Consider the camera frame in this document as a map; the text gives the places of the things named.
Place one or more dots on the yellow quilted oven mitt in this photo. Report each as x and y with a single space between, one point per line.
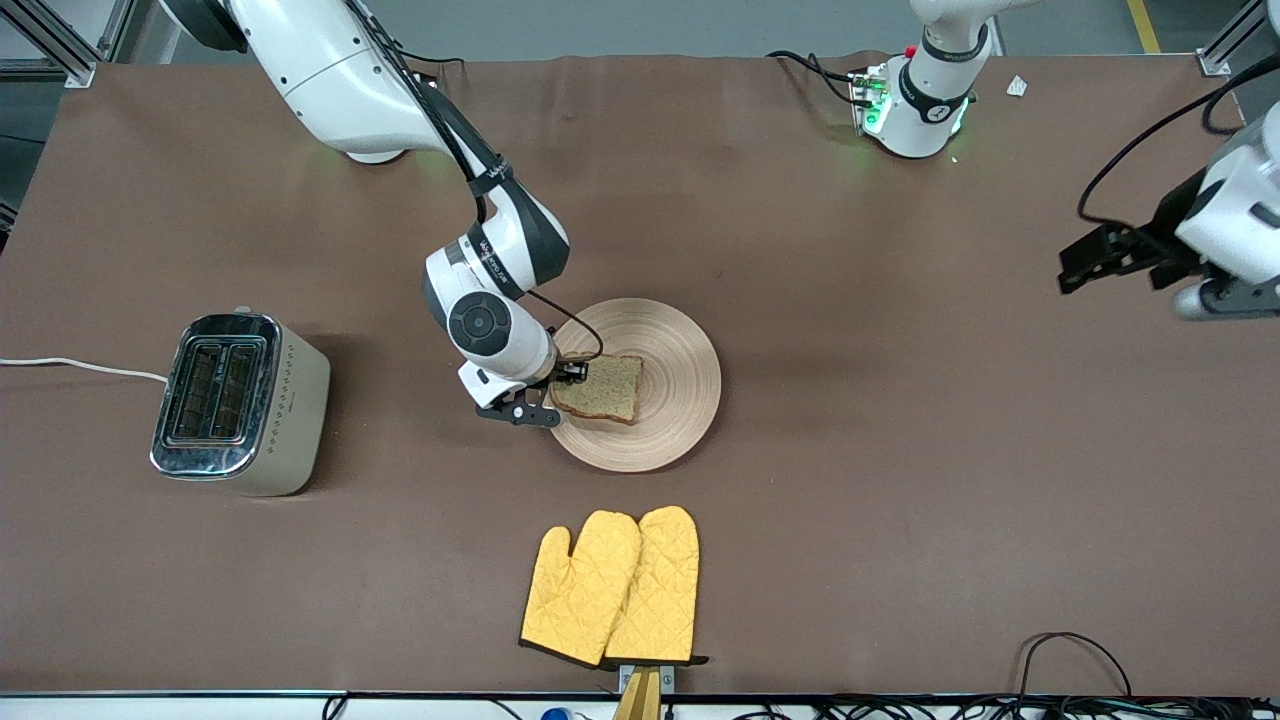
660 590
580 600

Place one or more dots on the aluminium frame profile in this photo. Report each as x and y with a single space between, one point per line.
75 72
1215 62

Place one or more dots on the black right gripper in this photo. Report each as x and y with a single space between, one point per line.
567 374

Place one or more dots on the small metal bracket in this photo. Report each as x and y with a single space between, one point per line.
668 678

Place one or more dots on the white paper scrap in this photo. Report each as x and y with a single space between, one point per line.
1017 86

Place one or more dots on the brown bread slice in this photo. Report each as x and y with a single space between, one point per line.
605 390

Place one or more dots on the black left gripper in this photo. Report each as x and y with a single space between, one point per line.
1166 237

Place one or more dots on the cream and chrome toaster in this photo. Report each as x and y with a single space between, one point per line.
290 420

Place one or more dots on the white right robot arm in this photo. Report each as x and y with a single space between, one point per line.
330 80

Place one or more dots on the small blue object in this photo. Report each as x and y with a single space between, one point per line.
556 714

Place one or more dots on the wooden stick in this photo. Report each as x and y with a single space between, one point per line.
640 700

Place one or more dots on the round wooden plate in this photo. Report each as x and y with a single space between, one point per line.
680 400

